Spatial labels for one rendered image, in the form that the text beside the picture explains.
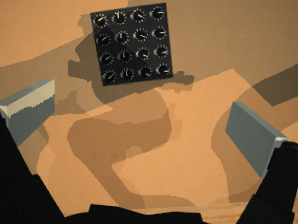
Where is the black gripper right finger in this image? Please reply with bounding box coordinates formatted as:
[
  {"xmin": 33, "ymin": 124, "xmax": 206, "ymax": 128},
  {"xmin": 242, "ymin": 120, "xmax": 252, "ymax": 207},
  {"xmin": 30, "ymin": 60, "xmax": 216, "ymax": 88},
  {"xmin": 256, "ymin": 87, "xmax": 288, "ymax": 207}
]
[{"xmin": 225, "ymin": 101, "xmax": 298, "ymax": 224}]

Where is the black knob panel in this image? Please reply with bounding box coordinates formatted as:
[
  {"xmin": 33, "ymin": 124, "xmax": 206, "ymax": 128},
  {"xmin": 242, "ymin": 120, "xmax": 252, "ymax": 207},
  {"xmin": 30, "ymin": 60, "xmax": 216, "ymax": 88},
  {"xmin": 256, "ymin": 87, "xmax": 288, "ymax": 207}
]
[{"xmin": 90, "ymin": 3, "xmax": 173, "ymax": 86}]

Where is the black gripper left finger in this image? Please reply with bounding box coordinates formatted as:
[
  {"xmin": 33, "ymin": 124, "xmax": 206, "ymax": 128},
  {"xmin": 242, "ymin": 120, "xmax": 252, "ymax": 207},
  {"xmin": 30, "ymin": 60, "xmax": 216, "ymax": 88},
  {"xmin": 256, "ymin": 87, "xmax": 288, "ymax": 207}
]
[{"xmin": 0, "ymin": 78, "xmax": 69, "ymax": 224}]

